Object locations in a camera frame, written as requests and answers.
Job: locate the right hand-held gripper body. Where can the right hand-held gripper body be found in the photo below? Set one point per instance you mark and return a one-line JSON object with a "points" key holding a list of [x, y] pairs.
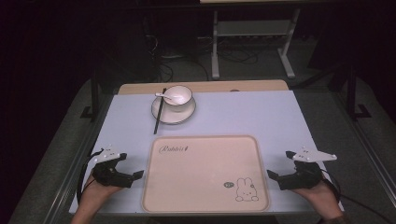
{"points": [[303, 175]]}

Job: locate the white table cover sheet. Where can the white table cover sheet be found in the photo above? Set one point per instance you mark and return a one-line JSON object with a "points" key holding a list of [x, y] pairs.
{"points": [[249, 115]]}

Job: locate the black metal stand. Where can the black metal stand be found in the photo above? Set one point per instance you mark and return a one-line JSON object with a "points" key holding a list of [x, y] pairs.
{"points": [[353, 96], [94, 99]]}

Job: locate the white ceramic spoon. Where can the white ceramic spoon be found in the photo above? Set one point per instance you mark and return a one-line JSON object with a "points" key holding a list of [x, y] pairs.
{"points": [[163, 96]]}

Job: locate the person's left hand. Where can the person's left hand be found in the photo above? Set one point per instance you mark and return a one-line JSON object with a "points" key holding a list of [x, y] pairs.
{"points": [[96, 191]]}

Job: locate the wooden table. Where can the wooden table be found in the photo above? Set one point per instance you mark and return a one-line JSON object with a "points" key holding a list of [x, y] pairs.
{"points": [[214, 86]]}

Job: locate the person's right hand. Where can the person's right hand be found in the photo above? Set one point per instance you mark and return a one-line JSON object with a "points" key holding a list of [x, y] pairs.
{"points": [[320, 197]]}

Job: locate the white metal stand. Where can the white metal stand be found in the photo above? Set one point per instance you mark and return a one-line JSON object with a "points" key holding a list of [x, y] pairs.
{"points": [[249, 28]]}

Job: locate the white bowl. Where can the white bowl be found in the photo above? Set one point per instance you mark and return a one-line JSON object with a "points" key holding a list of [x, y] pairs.
{"points": [[179, 99]]}

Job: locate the black chopsticks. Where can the black chopsticks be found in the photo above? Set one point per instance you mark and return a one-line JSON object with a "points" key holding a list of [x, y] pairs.
{"points": [[158, 116]]}

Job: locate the white plate with dark rim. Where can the white plate with dark rim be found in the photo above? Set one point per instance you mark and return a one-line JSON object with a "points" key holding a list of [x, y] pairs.
{"points": [[174, 117]]}

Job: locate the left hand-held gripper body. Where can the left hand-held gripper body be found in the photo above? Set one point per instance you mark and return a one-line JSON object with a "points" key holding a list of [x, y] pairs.
{"points": [[107, 172]]}

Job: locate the pink tray with rabbit print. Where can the pink tray with rabbit print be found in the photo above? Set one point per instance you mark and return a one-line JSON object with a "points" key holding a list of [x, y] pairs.
{"points": [[205, 174]]}

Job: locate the aluminium frame rail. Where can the aluminium frame rail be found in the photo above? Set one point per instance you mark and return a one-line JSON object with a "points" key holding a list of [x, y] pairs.
{"points": [[370, 152], [71, 174]]}

